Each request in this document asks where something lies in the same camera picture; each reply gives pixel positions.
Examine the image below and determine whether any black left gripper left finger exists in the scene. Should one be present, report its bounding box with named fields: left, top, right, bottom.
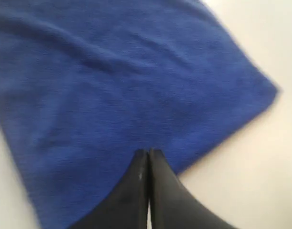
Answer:
left=70, top=149, right=148, bottom=229

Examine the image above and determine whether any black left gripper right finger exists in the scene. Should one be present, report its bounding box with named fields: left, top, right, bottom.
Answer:
left=148, top=149, right=234, bottom=229

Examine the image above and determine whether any blue towel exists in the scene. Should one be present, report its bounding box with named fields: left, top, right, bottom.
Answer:
left=0, top=0, right=277, bottom=229

